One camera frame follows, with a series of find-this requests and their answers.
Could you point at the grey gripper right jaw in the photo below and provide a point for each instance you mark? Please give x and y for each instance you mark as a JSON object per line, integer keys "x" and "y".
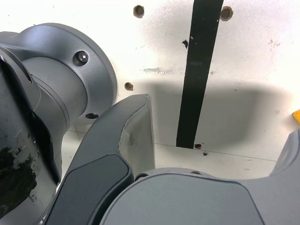
{"x": 187, "y": 201}

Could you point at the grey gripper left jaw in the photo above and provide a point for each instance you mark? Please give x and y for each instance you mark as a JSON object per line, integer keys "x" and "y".
{"x": 100, "y": 145}

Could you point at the yellow cube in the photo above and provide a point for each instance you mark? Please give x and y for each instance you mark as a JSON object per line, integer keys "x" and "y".
{"x": 297, "y": 118}

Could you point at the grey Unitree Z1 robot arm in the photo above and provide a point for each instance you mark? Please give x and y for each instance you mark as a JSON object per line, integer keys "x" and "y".
{"x": 58, "y": 70}

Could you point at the black tape strip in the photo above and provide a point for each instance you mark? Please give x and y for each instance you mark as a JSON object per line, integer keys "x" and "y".
{"x": 199, "y": 70}

